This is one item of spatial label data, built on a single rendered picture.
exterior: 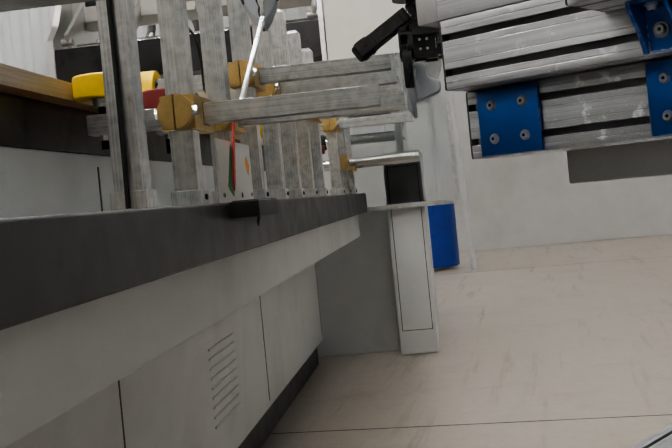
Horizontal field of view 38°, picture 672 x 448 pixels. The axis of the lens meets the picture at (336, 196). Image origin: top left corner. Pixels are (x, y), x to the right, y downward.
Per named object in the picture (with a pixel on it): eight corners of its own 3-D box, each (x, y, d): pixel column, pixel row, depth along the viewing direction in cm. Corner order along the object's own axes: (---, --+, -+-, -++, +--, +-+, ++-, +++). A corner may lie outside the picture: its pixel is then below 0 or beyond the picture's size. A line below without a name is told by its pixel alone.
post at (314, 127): (327, 209, 292) (312, 48, 292) (326, 209, 288) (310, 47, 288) (316, 210, 292) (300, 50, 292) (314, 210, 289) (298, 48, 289)
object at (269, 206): (285, 223, 169) (282, 196, 169) (261, 228, 147) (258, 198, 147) (256, 226, 169) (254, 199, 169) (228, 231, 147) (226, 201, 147)
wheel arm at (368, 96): (382, 112, 144) (379, 83, 144) (381, 110, 140) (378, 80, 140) (96, 142, 148) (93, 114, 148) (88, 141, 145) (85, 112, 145)
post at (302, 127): (316, 206, 267) (299, 31, 267) (315, 207, 264) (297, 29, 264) (304, 208, 267) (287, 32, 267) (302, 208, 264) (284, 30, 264)
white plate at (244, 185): (255, 200, 176) (250, 145, 176) (223, 203, 150) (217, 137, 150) (252, 201, 176) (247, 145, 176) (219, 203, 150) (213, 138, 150)
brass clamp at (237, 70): (269, 91, 200) (266, 66, 200) (256, 84, 186) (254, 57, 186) (239, 94, 200) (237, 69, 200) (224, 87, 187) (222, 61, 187)
